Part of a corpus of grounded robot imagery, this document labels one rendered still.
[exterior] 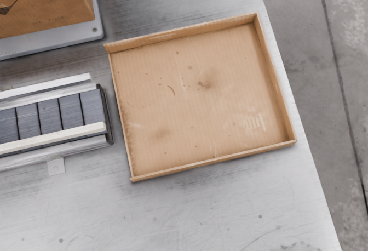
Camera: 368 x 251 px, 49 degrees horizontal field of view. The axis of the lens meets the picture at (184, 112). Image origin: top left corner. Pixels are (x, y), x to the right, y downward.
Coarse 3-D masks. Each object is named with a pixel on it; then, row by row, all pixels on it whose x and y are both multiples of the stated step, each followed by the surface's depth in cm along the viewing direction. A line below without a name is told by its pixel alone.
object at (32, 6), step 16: (0, 0) 68; (16, 0) 69; (32, 0) 69; (48, 0) 70; (64, 0) 71; (80, 0) 72; (0, 16) 72; (16, 16) 73; (32, 16) 74; (48, 16) 75; (64, 16) 76; (80, 16) 78; (0, 32) 77; (16, 32) 78
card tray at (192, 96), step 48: (144, 48) 80; (192, 48) 80; (240, 48) 80; (144, 96) 78; (192, 96) 78; (240, 96) 77; (144, 144) 75; (192, 144) 75; (240, 144) 75; (288, 144) 73
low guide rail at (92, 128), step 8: (72, 128) 68; (80, 128) 68; (88, 128) 68; (96, 128) 68; (104, 128) 68; (40, 136) 68; (48, 136) 68; (56, 136) 68; (64, 136) 68; (72, 136) 69; (8, 144) 67; (16, 144) 67; (24, 144) 67; (32, 144) 68; (40, 144) 69; (0, 152) 68
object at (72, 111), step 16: (64, 96) 73; (80, 96) 73; (96, 96) 73; (0, 112) 72; (16, 112) 72; (32, 112) 72; (48, 112) 72; (64, 112) 72; (80, 112) 72; (96, 112) 72; (0, 128) 72; (16, 128) 72; (32, 128) 72; (48, 128) 72; (64, 128) 72; (0, 144) 71; (48, 144) 71
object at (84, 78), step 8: (56, 80) 65; (64, 80) 65; (72, 80) 65; (80, 80) 65; (88, 80) 65; (16, 88) 65; (24, 88) 65; (32, 88) 65; (40, 88) 65; (48, 88) 65; (56, 88) 66; (0, 96) 65; (8, 96) 65; (16, 96) 65
